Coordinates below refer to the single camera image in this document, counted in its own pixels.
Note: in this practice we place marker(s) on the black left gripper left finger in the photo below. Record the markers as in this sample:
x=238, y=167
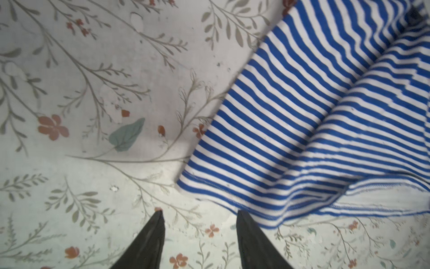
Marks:
x=146, y=249

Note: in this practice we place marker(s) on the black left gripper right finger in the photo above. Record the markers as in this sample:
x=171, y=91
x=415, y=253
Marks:
x=256, y=250

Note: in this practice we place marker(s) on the blue white striped tank top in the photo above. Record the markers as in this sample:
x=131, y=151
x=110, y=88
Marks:
x=331, y=115

